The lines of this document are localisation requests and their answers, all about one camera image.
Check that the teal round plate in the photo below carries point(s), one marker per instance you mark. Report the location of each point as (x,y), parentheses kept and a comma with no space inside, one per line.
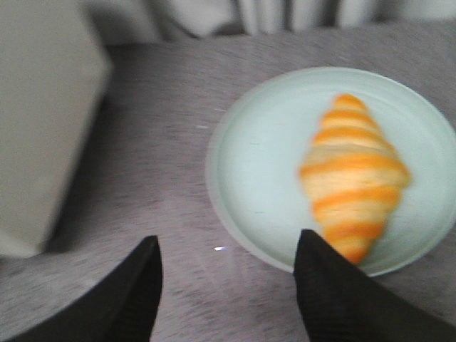
(253,159)

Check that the golden striped croissant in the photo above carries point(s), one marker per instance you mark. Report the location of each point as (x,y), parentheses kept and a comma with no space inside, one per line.
(353,178)

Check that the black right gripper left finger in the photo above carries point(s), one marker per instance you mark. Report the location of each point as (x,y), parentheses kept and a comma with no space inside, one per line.
(122,307)

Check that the white Toshiba toaster oven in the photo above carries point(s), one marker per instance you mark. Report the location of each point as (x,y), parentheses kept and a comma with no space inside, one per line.
(53,74)

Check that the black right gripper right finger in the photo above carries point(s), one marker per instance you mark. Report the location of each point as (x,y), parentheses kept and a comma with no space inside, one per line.
(338,302)

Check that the grey pleated curtain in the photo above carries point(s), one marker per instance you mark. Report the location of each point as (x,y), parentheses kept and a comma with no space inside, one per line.
(123,22)

